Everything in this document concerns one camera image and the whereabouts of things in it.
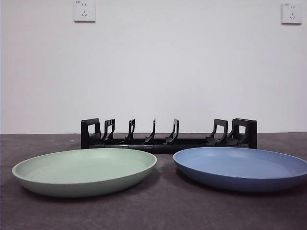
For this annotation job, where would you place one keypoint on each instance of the black plastic plate rack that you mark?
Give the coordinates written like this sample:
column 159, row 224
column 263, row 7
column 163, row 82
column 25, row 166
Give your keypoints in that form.
column 192, row 142

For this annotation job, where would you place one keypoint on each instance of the white wall socket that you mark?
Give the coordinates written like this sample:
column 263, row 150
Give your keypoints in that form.
column 291, row 14
column 84, row 14

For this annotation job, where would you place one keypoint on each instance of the blue round plate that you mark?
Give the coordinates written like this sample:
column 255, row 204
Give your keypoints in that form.
column 239, row 167

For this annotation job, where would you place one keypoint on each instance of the pale green round plate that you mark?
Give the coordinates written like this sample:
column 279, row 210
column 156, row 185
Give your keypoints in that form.
column 84, row 167

